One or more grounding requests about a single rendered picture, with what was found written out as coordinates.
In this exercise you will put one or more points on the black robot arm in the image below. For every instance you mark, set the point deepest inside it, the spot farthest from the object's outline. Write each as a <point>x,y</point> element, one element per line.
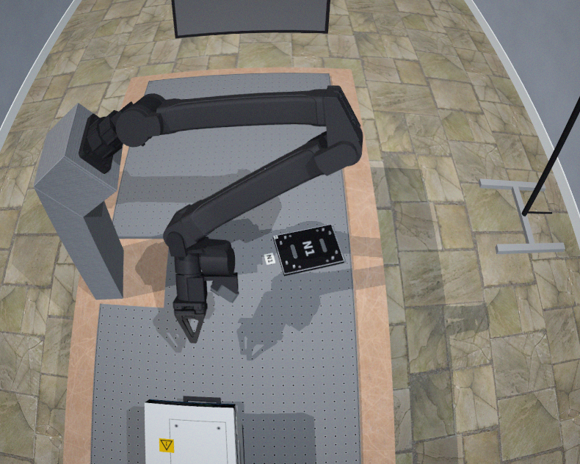
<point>334,149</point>

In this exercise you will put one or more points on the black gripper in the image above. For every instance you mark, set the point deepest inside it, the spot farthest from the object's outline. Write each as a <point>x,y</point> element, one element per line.
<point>186,309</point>

